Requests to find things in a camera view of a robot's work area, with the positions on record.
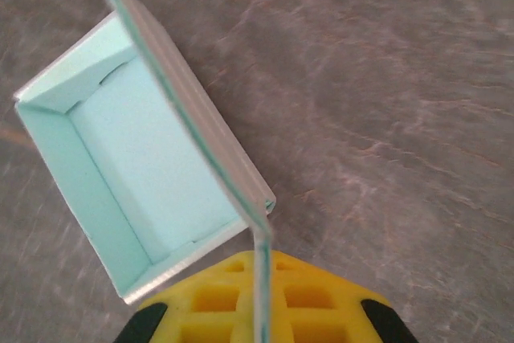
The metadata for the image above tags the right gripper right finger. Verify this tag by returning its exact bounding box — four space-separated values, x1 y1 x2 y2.
267 251 418 343

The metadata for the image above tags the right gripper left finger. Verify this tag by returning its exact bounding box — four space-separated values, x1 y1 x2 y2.
114 251 260 343

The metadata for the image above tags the light green paper box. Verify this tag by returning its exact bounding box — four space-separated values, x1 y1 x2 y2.
13 0 278 343

